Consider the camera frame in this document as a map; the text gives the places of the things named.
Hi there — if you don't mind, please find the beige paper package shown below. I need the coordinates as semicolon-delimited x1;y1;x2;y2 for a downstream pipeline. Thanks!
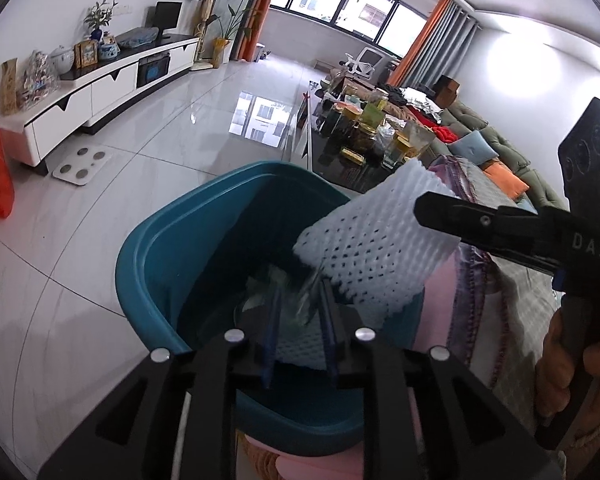
0;57;22;117

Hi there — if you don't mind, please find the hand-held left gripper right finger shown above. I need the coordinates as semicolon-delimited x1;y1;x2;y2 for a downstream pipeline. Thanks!
321;279;564;480

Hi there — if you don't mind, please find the leafy plant in yellow pot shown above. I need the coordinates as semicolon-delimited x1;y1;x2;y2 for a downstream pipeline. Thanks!
207;0;263;67

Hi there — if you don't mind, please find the person's right hand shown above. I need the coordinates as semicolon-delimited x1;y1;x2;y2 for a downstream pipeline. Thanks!
533;305;600;426

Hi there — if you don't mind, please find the silver foil packaging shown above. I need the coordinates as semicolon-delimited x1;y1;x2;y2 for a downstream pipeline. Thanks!
402;87;443;113

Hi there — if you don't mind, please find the brown wooden cabinet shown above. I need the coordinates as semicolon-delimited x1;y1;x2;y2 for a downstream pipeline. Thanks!
431;74;462;109

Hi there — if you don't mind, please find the patterned green tablecloth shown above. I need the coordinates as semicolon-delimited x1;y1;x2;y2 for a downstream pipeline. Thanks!
425;154;600;466

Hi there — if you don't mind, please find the white bathroom scale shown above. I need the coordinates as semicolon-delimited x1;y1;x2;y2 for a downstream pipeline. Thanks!
52;145;113;188

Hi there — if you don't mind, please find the picture frame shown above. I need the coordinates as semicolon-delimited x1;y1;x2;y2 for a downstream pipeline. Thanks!
74;40;99;69

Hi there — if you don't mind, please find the black glass coffee table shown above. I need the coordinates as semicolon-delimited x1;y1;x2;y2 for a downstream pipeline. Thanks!
279;77;433;196

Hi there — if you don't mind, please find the blue plastic trash bin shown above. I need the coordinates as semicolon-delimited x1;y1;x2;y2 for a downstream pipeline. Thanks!
115;160;427;457

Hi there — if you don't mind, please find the glass ornament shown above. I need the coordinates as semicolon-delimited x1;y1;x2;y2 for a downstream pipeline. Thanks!
17;50;62;109

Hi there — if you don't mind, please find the black bag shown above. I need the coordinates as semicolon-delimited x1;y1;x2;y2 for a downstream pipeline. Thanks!
382;85;416;106

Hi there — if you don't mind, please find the white ceramic jar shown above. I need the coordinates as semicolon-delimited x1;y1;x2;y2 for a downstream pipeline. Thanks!
50;46;76;76

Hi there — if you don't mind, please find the blue patterned cover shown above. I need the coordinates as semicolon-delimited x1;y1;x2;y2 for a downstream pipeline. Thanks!
115;27;160;49

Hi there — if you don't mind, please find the white office chair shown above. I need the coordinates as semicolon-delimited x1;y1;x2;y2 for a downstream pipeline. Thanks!
344;46;386;75

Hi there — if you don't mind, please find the white TV cabinet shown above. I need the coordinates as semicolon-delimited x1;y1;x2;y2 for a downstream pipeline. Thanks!
0;34;202;167

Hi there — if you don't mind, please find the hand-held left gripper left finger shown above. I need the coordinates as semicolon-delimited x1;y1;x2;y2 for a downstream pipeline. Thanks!
37;284;282;480

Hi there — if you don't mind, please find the clear plastic wrapper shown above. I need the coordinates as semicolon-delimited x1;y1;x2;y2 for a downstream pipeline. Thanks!
244;261;333;328

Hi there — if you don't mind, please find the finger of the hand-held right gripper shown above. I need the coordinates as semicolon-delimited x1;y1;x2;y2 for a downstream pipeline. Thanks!
461;243;559;277
413;191;567;262

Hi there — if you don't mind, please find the green sofa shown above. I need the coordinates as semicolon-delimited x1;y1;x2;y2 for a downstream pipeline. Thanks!
430;99;571;213

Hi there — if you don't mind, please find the orange cushion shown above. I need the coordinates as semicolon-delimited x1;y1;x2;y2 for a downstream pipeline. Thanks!
481;161;531;199

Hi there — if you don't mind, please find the beige paper snack bag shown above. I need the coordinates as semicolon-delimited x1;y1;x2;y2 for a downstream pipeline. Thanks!
391;121;438;165

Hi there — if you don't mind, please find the grey curtain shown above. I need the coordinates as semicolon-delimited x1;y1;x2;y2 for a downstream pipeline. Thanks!
405;0;481;92

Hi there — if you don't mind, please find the black monitor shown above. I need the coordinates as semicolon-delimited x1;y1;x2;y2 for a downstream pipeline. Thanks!
145;1;184;40

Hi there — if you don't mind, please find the red cloth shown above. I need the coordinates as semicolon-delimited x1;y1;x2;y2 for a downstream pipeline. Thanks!
406;109;457;145

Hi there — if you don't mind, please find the person's right forearm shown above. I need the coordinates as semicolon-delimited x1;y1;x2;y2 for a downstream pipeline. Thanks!
562;405;600;466

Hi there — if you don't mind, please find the small plant in blue vase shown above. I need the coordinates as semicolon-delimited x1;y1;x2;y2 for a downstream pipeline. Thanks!
83;0;119;42

